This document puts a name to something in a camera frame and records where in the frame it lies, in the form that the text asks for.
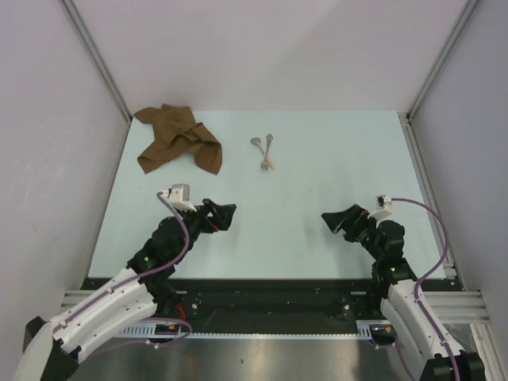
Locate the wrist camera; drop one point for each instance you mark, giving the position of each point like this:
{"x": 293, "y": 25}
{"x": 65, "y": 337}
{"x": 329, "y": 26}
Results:
{"x": 383, "y": 208}
{"x": 178, "y": 196}

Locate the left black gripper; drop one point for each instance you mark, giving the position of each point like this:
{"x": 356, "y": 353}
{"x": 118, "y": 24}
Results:
{"x": 221, "y": 215}

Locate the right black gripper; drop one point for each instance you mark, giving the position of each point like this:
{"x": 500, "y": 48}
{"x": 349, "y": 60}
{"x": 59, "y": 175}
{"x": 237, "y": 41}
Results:
{"x": 349, "y": 220}

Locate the aluminium frame post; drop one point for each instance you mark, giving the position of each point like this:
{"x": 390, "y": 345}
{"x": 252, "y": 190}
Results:
{"x": 459, "y": 26}
{"x": 79, "y": 26}

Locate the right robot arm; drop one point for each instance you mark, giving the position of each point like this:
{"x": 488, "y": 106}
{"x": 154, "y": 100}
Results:
{"x": 397, "y": 291}

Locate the brown cloth napkin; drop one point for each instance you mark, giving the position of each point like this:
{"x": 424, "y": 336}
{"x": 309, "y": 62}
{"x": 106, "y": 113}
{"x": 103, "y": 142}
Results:
{"x": 176, "y": 132}

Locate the left aluminium frame post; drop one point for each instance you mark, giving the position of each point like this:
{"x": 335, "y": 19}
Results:
{"x": 79, "y": 26}

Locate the grey slotted cable duct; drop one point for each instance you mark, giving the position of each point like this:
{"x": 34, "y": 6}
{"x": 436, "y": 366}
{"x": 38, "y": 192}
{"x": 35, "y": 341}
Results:
{"x": 161, "y": 330}

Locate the right aluminium frame post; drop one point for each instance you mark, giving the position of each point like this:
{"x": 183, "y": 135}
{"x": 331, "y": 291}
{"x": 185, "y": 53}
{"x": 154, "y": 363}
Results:
{"x": 459, "y": 26}

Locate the silver metal fork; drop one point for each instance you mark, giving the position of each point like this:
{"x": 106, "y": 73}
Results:
{"x": 266, "y": 152}

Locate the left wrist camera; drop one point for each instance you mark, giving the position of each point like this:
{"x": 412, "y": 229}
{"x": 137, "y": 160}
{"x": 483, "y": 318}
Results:
{"x": 178, "y": 196}

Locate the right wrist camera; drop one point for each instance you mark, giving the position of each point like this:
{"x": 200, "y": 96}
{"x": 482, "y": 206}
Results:
{"x": 383, "y": 208}

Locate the spoon with pink handle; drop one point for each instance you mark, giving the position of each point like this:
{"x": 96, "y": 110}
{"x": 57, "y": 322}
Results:
{"x": 257, "y": 142}

